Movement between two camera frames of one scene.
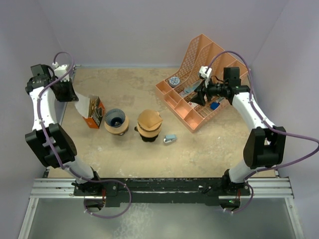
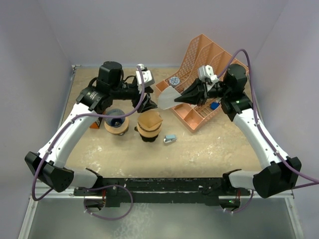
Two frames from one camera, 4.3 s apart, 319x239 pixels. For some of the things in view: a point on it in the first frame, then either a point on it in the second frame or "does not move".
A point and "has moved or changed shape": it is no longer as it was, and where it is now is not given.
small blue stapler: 170,138 does not move
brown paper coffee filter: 149,117 does not move
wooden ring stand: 120,130 does not move
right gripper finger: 201,87 → 198,85
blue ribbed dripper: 115,117 does not move
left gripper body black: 63,94 → 128,91
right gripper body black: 214,89 does not move
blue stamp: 214,105 does not move
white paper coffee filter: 82,104 has moved or changed shape
